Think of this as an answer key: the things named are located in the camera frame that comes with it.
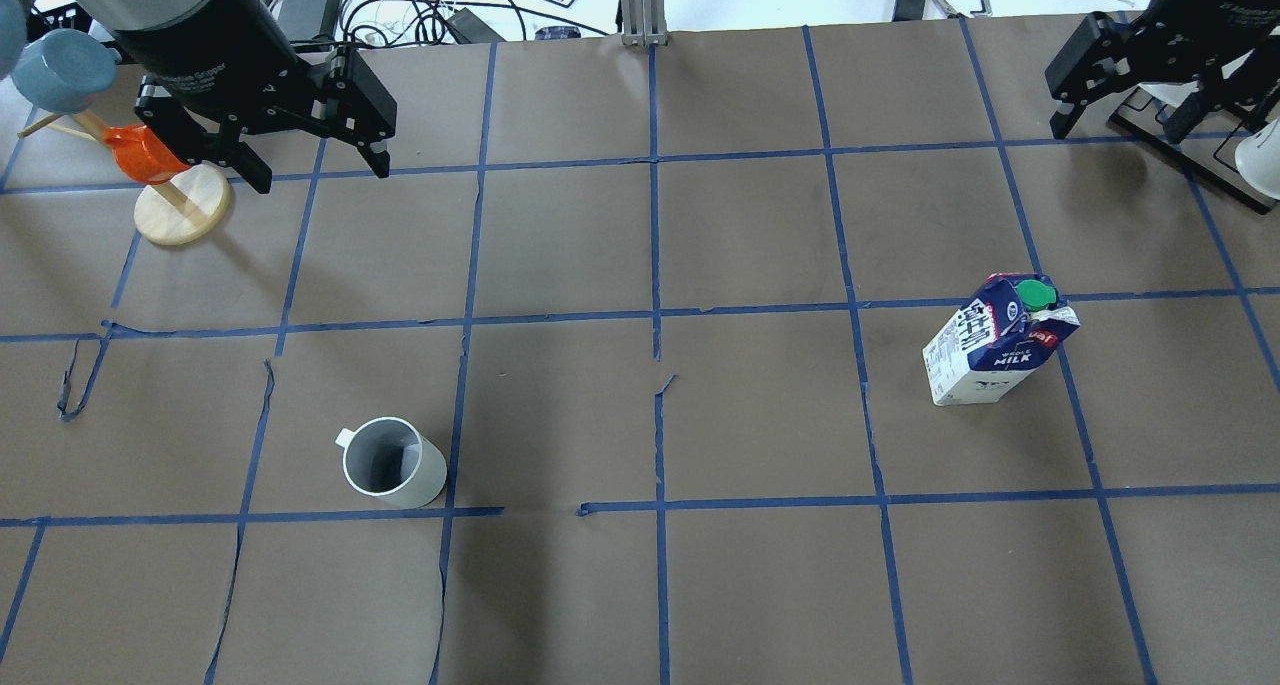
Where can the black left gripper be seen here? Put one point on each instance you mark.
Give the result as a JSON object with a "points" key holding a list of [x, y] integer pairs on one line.
{"points": [[207, 38]]}

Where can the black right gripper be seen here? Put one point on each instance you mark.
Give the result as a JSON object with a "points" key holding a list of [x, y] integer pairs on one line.
{"points": [[1203, 27]]}

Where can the blue white milk carton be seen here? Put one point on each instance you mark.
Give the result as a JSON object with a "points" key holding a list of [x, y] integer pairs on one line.
{"points": [[1012, 325]]}

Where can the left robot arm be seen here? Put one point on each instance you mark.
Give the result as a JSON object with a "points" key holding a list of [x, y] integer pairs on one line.
{"points": [[219, 70]]}

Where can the white cup on rack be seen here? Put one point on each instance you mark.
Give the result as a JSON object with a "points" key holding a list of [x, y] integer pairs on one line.
{"points": [[1257, 160]]}

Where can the orange plastic cup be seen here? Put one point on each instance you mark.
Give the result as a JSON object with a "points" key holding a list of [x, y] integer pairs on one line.
{"points": [[141, 156]]}

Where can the light blue cup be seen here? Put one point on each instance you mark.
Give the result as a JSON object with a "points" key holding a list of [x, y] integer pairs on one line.
{"points": [[65, 71]]}

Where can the black power adapter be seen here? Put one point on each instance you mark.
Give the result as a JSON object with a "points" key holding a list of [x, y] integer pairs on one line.
{"points": [[309, 25]]}

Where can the wooden mug tree stand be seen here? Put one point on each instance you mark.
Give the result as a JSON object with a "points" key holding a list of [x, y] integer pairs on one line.
{"points": [[170, 214]]}

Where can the grey white mug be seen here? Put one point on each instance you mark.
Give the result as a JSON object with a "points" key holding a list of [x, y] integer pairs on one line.
{"points": [[388, 459]]}

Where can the black wire cup rack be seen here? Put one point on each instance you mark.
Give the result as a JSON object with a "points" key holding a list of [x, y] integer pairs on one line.
{"points": [[1208, 150]]}

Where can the aluminium frame post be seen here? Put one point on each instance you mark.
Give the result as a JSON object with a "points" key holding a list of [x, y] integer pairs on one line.
{"points": [[643, 23]]}

